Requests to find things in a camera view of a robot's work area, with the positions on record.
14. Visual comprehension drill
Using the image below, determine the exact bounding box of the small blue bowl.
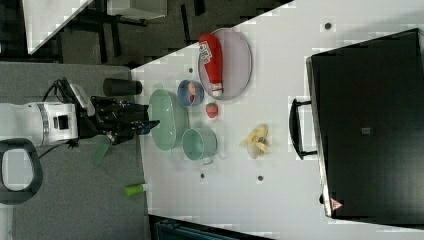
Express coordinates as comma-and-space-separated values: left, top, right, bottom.
177, 80, 204, 107

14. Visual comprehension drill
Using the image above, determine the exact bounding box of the orange toy fruit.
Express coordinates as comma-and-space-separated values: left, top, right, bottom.
189, 83, 196, 95

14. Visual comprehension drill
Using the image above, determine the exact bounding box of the black cylindrical container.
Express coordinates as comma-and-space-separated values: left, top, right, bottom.
103, 78, 142, 96

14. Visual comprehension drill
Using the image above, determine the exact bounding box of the grey round plate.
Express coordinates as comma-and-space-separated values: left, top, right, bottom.
213, 28, 252, 101

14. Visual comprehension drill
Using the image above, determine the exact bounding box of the toy strawberry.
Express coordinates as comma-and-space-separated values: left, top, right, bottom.
206, 103, 219, 119

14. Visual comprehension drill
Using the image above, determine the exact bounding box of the green mug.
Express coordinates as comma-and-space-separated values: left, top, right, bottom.
182, 127, 218, 165

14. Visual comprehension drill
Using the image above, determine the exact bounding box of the green oval colander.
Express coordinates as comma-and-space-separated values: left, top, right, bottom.
149, 88, 189, 151

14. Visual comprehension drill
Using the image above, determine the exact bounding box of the red ketchup bottle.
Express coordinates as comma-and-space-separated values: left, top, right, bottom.
199, 34, 223, 97

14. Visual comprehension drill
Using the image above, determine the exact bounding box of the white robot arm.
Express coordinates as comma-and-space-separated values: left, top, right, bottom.
1, 96, 160, 206

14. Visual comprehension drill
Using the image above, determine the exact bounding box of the black toaster oven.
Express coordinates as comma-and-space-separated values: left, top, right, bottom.
305, 28, 424, 229

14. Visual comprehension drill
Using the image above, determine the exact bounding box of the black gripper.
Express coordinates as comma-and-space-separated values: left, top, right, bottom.
78, 96, 160, 145

